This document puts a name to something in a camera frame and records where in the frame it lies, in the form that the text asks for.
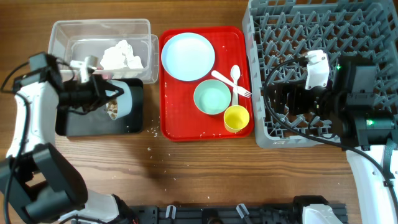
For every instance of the white paper napkin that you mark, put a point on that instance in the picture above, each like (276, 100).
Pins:
(121, 61)

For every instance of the yellow plastic cup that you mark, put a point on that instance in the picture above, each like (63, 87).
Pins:
(236, 118)

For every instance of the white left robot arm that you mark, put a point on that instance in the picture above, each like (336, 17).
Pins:
(36, 180)

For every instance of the white plastic fork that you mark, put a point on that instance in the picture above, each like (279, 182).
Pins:
(241, 91)

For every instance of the grey dishwasher rack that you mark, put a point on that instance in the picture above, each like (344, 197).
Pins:
(276, 31)

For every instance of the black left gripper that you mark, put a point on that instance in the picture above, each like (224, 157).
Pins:
(100, 85)

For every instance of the white plastic spoon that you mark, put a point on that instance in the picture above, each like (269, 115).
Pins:
(235, 75)

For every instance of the food scraps with rice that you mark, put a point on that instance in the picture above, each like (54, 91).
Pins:
(113, 113)

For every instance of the light blue small bowl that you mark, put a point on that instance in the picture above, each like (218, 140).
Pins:
(124, 102)

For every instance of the red serving tray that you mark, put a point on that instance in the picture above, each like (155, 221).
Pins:
(180, 119)

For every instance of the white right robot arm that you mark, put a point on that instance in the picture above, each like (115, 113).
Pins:
(368, 136)

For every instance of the clear plastic waste bin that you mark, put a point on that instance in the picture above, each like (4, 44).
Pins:
(77, 39)

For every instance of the light blue plate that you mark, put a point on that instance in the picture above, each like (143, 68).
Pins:
(188, 56)

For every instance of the black food waste tray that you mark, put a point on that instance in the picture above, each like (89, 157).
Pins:
(98, 122)

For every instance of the green bowl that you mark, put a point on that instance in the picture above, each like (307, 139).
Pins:
(212, 97)

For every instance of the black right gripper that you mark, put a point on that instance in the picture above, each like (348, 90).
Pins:
(286, 99)

